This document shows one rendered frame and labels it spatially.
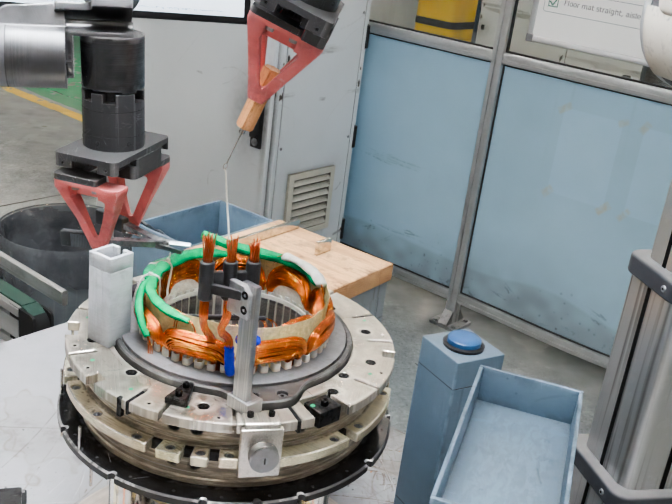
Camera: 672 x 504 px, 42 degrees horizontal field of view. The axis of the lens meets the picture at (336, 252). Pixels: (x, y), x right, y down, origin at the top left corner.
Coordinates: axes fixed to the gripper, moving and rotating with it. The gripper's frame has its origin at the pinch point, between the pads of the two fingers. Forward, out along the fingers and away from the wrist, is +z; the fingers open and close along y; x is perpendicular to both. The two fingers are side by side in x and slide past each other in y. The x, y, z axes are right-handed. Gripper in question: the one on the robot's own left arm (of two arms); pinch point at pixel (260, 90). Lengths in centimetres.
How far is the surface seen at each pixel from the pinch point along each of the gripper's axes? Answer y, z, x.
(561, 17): -225, 3, 67
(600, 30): -217, 0, 78
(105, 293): 7.1, 21.3, -4.4
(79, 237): 0.0, 21.6, -9.7
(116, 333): 6.8, 25.0, -2.1
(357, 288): -23.5, 24.9, 20.2
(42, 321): -57, 75, -20
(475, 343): -14.7, 20.1, 34.0
